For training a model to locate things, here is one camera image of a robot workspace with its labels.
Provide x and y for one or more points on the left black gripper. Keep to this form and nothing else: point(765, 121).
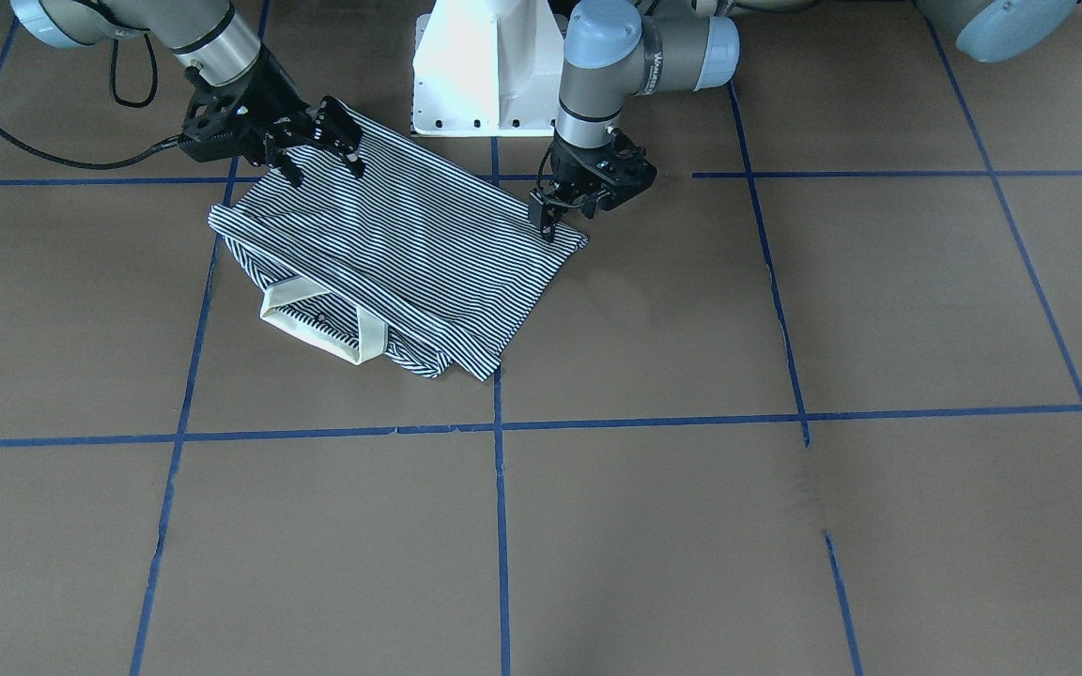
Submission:
point(572, 169)

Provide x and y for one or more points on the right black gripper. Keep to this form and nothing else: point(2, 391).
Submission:
point(270, 97)

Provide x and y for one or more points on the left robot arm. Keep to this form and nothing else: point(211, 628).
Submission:
point(615, 50)

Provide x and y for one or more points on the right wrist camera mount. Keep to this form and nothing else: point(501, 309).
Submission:
point(210, 128)

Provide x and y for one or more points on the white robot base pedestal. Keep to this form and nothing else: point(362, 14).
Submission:
point(487, 69)

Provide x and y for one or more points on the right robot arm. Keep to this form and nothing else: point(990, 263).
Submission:
point(210, 39)

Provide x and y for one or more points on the navy white striped polo shirt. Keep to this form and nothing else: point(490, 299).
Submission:
point(417, 261)

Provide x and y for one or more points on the brown table mat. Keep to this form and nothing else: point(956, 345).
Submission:
point(811, 405)

